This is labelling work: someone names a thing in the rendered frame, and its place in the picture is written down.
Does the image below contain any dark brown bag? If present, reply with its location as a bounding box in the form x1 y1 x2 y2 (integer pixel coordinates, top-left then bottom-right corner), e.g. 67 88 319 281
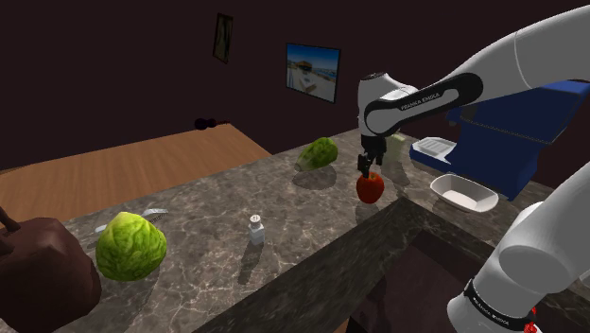
0 205 103 333

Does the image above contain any small green lettuce head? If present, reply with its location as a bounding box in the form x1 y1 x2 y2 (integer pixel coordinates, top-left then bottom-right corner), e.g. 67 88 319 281
294 136 339 173

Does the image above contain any red apple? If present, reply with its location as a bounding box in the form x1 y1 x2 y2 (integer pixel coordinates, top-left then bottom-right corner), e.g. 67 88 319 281
356 171 386 205

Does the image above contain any silver kitchen utensil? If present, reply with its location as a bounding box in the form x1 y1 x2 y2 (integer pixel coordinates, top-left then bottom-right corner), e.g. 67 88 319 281
94 208 170 235

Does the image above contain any white salt shaker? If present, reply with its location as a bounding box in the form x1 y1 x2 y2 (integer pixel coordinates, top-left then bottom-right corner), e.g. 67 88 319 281
248 214 267 247

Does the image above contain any pale green cup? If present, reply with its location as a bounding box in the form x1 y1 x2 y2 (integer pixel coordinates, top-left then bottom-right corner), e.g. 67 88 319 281
386 132 408 164

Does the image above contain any beach wall picture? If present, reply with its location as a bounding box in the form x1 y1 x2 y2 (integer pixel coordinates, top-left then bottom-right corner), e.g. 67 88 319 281
285 42 342 105

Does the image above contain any blue coffee machine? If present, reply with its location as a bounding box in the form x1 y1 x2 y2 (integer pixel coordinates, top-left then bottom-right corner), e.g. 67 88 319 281
408 79 590 202

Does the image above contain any dark framed wall picture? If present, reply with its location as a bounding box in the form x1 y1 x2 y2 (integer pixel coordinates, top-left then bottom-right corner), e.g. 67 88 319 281
212 11 234 65

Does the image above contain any wooden table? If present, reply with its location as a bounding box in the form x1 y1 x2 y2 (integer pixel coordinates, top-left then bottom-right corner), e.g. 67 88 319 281
0 122 273 223

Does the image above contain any white oval dish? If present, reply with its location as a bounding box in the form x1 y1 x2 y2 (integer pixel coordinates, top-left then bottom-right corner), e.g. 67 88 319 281
429 173 500 214

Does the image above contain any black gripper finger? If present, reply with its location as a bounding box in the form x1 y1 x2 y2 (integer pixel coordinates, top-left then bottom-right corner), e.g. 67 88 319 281
356 154 373 180

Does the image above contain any dark red rounded object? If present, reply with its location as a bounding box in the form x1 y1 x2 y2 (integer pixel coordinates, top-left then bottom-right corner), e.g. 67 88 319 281
193 117 231 131

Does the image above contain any large green lettuce head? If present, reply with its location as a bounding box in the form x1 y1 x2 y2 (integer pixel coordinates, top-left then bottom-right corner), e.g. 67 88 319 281
95 211 168 283

